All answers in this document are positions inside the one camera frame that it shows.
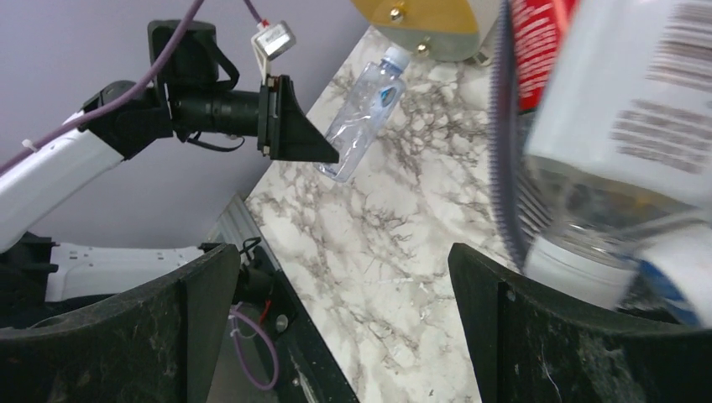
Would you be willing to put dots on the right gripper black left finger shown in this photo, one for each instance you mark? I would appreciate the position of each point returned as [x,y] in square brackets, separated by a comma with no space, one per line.
[157,342]

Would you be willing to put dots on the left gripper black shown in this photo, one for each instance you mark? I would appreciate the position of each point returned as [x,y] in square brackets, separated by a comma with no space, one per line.
[284,131]

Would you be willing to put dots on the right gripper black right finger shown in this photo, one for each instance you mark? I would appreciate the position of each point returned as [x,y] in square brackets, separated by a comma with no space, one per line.
[530,343]

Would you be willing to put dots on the clear bottle blue cap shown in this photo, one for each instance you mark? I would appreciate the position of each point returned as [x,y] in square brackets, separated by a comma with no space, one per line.
[365,112]

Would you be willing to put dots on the clear bottle small label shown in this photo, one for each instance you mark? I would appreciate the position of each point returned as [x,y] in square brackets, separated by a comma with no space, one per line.
[676,265]

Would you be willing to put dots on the clear bottle white blue label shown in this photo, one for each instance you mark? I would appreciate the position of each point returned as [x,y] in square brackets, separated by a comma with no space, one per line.
[621,145]

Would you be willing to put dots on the clear bottle red label front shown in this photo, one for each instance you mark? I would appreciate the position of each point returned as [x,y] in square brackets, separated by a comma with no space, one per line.
[538,27]

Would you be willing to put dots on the grey mesh waste bin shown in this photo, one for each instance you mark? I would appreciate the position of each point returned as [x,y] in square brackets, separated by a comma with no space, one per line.
[519,210]

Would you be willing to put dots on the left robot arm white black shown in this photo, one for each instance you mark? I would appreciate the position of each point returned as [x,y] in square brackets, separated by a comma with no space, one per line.
[190,90]

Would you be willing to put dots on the cream orange round drum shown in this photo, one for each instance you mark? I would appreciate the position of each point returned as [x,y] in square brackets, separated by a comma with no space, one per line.
[443,30]

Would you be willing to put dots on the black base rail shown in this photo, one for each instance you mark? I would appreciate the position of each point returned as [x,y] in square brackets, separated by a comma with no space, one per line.
[308,372]

